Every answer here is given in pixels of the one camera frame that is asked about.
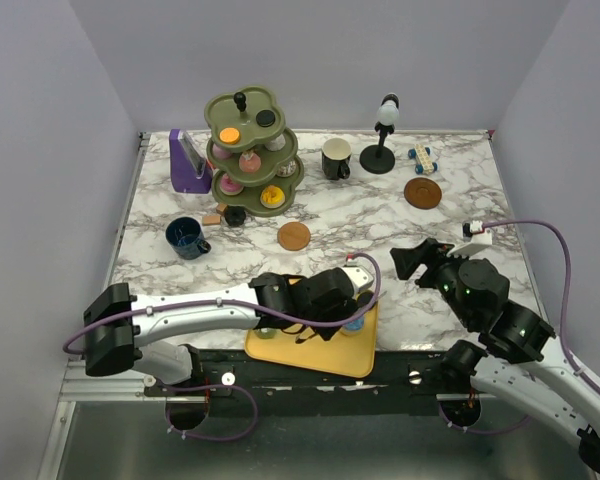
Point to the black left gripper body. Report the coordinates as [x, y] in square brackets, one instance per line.
[341, 311]

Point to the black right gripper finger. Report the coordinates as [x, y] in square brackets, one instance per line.
[408, 260]
[427, 279]

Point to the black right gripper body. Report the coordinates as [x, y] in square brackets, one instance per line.
[445, 269]

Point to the black patterned sandwich cookie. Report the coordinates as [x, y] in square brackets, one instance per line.
[364, 299]

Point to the yellow serving tray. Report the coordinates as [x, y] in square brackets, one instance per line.
[350, 356]

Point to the yellow frosted donut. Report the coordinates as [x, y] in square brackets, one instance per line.
[272, 197]

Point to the white sprinkled donut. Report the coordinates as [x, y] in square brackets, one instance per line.
[288, 169]

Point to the pink frosted donut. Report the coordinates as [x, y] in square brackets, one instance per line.
[230, 187]

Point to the pink snowball cake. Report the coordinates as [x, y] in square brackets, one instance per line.
[249, 161]

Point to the grey snowball cake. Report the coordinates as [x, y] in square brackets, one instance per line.
[276, 144]

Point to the purple snowball cake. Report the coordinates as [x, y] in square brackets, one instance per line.
[220, 153]

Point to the round orange biscuit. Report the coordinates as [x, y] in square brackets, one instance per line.
[230, 135]

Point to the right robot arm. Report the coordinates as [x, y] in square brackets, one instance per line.
[519, 357]

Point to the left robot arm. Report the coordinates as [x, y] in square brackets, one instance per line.
[131, 332]

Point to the blue frosted donut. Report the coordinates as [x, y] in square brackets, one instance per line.
[353, 327]

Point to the light wooden coaster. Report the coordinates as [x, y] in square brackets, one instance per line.
[293, 236]

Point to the dark wooden coaster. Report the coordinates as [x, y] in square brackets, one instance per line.
[422, 193]

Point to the green snowball cake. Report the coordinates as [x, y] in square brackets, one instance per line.
[265, 333]

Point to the toy car blue wheels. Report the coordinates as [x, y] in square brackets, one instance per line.
[424, 164]

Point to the black lamp white bulb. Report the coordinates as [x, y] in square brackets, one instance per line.
[379, 159]

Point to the black cream mug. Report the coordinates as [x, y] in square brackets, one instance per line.
[336, 154]

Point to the dark blue mug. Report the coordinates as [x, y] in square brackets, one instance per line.
[186, 238]

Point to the green tiered cake stand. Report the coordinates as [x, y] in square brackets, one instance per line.
[239, 109]

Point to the purple box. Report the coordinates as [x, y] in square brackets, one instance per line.
[190, 172]

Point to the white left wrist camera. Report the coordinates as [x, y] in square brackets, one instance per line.
[360, 278]

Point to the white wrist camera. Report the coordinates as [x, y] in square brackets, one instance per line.
[477, 239]
[360, 278]

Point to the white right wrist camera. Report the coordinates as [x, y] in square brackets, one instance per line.
[477, 239]

